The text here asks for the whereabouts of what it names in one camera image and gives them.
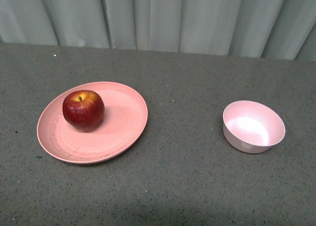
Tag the red apple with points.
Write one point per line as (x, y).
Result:
(83, 109)

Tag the pink plate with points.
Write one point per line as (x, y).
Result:
(126, 116)

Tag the light pink bowl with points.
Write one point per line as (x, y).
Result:
(252, 127)

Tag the white curtain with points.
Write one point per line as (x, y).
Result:
(277, 29)

